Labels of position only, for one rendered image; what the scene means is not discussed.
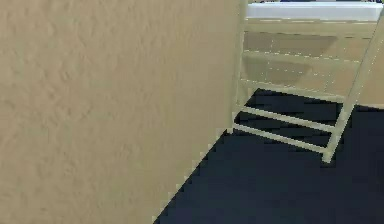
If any beige wooden slatted bed frame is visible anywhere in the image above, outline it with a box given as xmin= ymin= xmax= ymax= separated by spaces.
xmin=231 ymin=0 xmax=384 ymax=164

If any white bed mattress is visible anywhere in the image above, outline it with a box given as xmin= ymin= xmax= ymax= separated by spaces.
xmin=246 ymin=0 xmax=384 ymax=22

